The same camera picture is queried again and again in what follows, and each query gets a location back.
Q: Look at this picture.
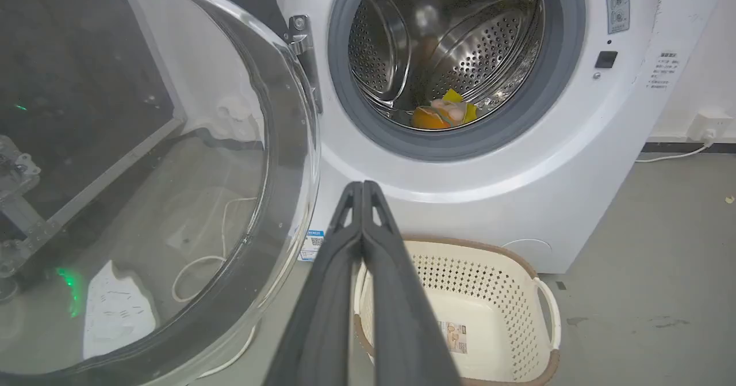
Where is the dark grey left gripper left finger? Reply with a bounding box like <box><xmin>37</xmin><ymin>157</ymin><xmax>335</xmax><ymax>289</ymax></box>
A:
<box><xmin>263</xmin><ymin>181</ymin><xmax>364</xmax><ymax>386</ymax></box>

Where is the cream perforated laundry basket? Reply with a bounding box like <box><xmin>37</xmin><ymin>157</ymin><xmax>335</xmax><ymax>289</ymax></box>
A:
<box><xmin>352</xmin><ymin>235</ymin><xmax>562</xmax><ymax>386</ymax></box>

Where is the blue white energy sticker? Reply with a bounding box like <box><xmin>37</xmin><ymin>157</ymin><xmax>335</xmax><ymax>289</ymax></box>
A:
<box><xmin>298</xmin><ymin>229</ymin><xmax>325</xmax><ymax>262</ymax></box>

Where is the white power cable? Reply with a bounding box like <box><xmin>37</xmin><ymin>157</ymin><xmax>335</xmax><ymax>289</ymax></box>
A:
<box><xmin>635</xmin><ymin>139</ymin><xmax>715</xmax><ymax>163</ymax></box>

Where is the yellow orange cloth in drum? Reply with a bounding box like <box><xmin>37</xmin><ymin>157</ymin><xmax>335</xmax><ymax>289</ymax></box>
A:
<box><xmin>411</xmin><ymin>89</ymin><xmax>479</xmax><ymax>130</ymax></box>

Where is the white wall power socket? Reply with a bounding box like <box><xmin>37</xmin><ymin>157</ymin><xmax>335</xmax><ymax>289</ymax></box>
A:
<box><xmin>688</xmin><ymin>110</ymin><xmax>733</xmax><ymax>143</ymax></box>

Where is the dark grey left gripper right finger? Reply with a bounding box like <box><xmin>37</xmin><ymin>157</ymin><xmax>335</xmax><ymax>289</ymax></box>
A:
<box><xmin>362</xmin><ymin>180</ymin><xmax>462</xmax><ymax>386</ymax></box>

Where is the chrome door hinge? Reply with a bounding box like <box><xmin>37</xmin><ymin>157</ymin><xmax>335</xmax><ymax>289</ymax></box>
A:
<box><xmin>284</xmin><ymin>14</ymin><xmax>324</xmax><ymax>114</ymax></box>

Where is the white front-load washing machine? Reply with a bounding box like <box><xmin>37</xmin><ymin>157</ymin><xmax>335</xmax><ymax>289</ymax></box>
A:
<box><xmin>262</xmin><ymin>0</ymin><xmax>731</xmax><ymax>274</ymax></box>

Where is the glass washer door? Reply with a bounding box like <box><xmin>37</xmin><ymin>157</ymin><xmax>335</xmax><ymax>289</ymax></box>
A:
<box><xmin>0</xmin><ymin>0</ymin><xmax>321</xmax><ymax>386</ymax></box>

